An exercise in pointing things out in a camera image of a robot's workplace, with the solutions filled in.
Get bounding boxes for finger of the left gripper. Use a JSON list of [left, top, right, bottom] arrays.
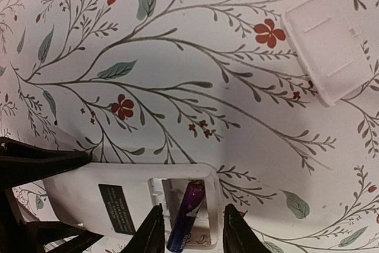
[[1, 137, 91, 190], [1, 189, 103, 252]]

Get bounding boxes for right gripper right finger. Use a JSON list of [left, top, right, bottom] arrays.
[[223, 204, 269, 253]]

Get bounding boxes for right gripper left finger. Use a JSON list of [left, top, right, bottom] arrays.
[[120, 204, 165, 253]]

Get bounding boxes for white remote control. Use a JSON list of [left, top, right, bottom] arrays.
[[43, 163, 223, 251]]

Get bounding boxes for purple battery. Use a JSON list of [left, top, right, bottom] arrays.
[[166, 180, 205, 252]]

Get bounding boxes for white battery cover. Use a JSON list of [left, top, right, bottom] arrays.
[[281, 0, 378, 107]]

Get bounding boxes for floral patterned table mat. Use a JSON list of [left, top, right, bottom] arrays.
[[1, 0, 378, 252]]

